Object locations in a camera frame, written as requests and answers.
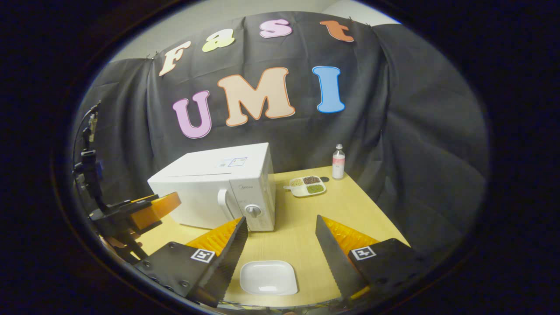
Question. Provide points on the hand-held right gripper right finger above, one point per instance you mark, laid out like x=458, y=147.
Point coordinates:
x=334, y=262

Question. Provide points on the black backdrop cloth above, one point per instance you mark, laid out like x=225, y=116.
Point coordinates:
x=415, y=153

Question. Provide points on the small bottle with pink label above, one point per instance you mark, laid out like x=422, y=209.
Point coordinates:
x=338, y=164

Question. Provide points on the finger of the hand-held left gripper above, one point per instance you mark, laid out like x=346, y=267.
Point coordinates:
x=159, y=208
x=127, y=228

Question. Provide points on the white square plate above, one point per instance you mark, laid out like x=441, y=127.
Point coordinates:
x=267, y=278

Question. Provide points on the white microwave oven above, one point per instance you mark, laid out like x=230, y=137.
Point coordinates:
x=205, y=188

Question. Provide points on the divided tray of beans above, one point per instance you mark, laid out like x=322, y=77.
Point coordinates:
x=306, y=187

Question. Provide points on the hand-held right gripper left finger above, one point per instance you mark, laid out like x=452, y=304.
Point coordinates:
x=229, y=262

